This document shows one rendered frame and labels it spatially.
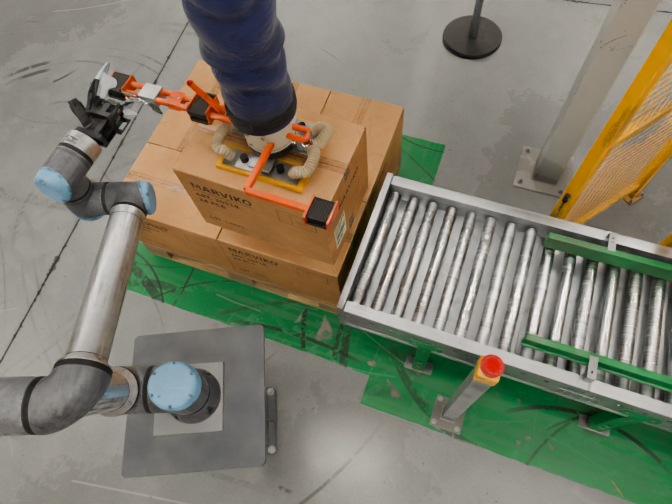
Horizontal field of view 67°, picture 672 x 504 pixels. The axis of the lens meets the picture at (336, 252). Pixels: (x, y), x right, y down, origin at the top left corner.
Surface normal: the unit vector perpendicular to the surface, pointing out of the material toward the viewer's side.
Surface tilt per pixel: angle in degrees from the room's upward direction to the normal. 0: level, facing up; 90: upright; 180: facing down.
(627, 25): 90
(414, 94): 0
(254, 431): 0
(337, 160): 0
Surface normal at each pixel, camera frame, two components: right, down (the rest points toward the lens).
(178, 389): 0.09, -0.40
